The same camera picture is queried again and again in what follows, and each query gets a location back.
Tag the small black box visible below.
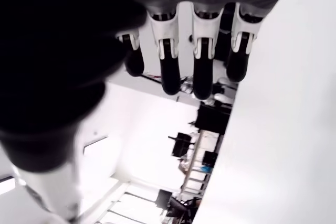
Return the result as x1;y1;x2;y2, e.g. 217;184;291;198
203;151;219;167

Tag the black monitor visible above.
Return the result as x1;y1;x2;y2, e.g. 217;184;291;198
167;132;196;158

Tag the black tripod pole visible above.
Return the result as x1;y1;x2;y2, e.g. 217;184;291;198
141;73;163;82

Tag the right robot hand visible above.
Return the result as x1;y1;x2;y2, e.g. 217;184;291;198
0;0;301;223

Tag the metal frame shelf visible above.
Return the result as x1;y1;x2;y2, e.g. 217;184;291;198
178;129;221;201

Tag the silver humanoid robot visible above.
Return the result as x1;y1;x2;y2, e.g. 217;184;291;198
180;76;238;104

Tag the black floor equipment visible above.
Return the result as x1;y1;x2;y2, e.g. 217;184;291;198
156;189;203;224

